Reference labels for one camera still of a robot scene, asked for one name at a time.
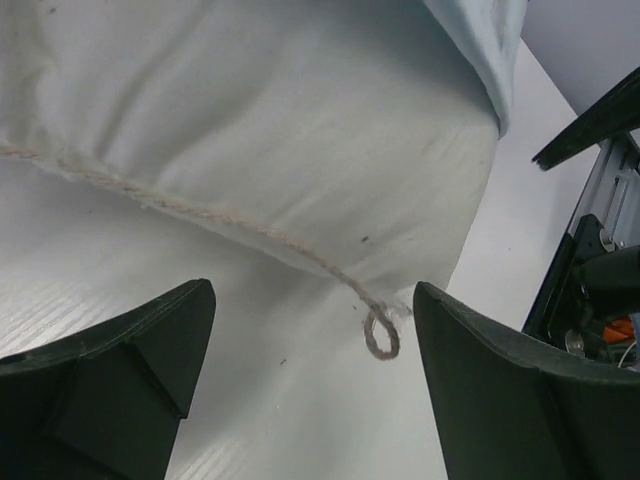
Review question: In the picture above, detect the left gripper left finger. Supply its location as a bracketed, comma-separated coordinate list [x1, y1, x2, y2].
[1, 279, 216, 479]

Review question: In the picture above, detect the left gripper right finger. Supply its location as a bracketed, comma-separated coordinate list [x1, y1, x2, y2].
[413, 282, 639, 479]

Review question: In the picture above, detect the white pillow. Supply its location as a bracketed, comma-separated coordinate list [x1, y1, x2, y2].
[0, 0, 501, 361]

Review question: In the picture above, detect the light blue pillowcase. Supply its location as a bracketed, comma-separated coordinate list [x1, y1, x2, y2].
[424, 0, 528, 136]

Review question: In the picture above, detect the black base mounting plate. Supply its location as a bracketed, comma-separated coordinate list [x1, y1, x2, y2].
[523, 214, 639, 370]

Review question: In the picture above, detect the aluminium frame rail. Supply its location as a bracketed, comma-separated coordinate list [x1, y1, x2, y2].
[568, 130, 639, 252]

